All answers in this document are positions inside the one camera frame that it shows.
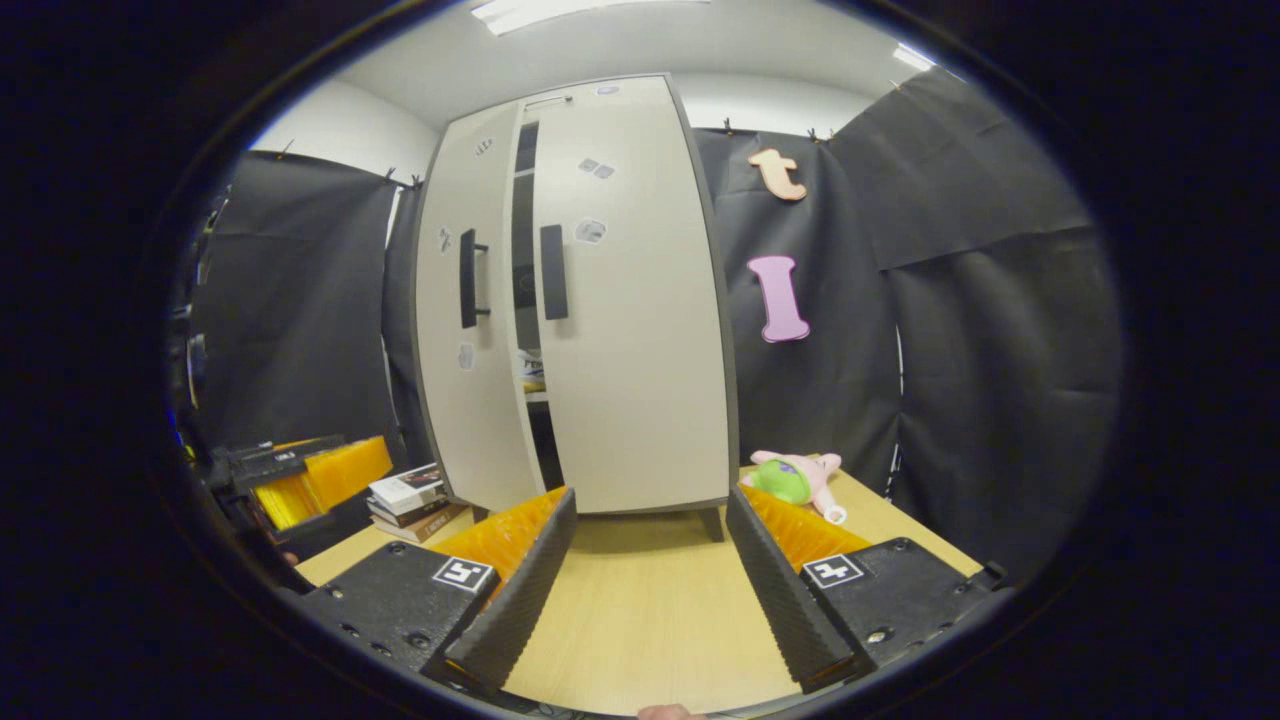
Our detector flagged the white shoe cabinet door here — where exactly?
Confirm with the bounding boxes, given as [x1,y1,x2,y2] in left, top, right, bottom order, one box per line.
[530,75,736,516]
[413,98,549,513]

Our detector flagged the black backdrop cloth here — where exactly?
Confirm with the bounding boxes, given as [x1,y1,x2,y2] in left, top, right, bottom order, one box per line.
[185,68,1121,581]

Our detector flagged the large ceiling light panel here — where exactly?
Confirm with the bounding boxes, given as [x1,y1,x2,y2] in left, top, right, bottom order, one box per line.
[470,0,711,36]

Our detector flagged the white shoe cabinet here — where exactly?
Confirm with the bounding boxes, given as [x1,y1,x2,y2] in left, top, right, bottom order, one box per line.
[410,72,741,544]

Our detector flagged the black book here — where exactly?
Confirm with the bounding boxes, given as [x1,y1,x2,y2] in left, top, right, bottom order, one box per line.
[368,497,456,528]

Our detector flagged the brown book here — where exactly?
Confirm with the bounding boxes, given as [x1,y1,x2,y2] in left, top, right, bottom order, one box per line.
[372,508,471,544]

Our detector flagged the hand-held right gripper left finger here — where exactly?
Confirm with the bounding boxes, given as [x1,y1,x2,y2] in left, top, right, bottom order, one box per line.
[300,487,579,696]

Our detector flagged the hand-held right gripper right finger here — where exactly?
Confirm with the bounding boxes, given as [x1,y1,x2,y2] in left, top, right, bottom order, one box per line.
[725,485,1001,694]

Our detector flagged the green and pink plush toy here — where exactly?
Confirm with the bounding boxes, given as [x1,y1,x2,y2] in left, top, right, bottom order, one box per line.
[740,450,849,526]

